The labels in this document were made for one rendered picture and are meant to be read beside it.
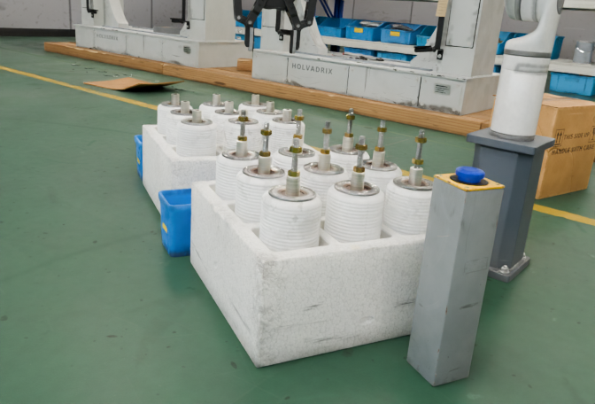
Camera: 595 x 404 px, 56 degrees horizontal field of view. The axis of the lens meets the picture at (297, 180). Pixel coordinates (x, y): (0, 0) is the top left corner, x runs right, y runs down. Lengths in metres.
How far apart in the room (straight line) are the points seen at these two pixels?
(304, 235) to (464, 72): 2.21
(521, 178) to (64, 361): 0.92
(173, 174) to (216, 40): 2.93
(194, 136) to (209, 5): 2.84
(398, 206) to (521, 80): 0.42
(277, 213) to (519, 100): 0.61
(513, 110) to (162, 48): 3.43
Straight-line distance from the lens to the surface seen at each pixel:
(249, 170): 0.98
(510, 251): 1.31
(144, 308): 1.06
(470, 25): 2.96
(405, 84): 3.04
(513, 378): 0.99
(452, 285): 0.84
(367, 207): 0.90
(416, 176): 0.99
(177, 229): 1.22
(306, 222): 0.85
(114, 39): 4.87
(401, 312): 0.99
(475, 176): 0.81
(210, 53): 4.15
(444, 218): 0.83
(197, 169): 1.32
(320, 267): 0.86
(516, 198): 1.26
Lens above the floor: 0.53
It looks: 17 degrees down
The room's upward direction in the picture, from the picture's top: 4 degrees clockwise
